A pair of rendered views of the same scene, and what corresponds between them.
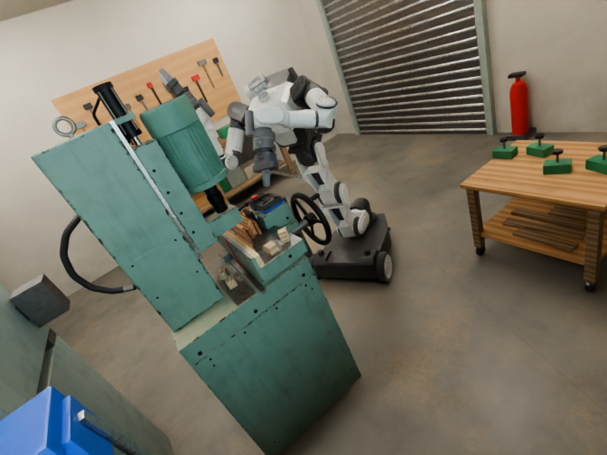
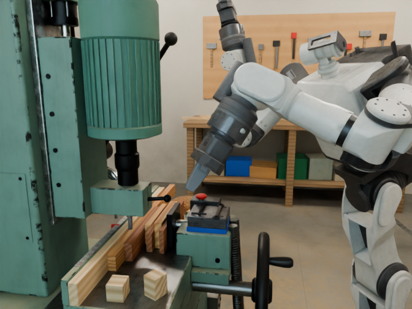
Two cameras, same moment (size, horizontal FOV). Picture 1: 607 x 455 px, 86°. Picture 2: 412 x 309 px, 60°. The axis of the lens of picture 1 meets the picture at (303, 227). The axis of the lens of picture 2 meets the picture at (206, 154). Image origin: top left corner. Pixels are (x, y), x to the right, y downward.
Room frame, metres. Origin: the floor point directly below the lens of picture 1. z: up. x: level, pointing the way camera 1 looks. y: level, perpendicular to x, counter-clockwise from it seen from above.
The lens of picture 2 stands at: (0.63, -0.35, 1.34)
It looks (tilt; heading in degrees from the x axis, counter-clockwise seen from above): 13 degrees down; 32
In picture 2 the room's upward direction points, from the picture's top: straight up
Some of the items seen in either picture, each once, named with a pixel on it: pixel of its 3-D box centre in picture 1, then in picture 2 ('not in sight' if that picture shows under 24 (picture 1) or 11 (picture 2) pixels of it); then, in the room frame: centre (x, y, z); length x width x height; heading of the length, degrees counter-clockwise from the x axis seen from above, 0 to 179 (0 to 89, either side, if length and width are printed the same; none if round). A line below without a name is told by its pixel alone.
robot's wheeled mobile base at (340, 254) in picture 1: (354, 235); not in sight; (2.06, -0.33, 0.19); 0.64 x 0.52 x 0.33; 143
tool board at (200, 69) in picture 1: (161, 104); (293, 57); (4.54, 1.00, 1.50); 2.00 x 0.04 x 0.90; 113
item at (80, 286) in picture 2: (230, 238); (130, 229); (1.28, 0.31, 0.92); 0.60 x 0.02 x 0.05; 23
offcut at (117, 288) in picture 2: (271, 247); (118, 288); (1.08, 0.14, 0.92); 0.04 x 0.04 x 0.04; 25
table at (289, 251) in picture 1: (260, 233); (176, 251); (1.33, 0.19, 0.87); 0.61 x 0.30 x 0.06; 23
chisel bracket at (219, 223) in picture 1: (223, 222); (122, 200); (1.24, 0.29, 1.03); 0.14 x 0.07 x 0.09; 113
